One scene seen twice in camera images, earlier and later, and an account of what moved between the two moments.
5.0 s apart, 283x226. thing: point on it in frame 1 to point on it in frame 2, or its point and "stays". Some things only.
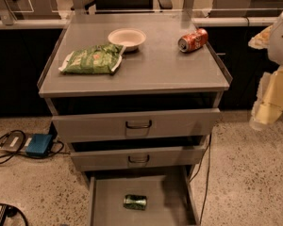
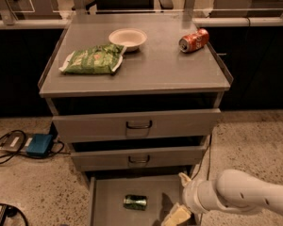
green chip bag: [98, 59] stays
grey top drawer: [137, 125] stays
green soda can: [135, 201] stays
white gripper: [281, 41] to [191, 194]
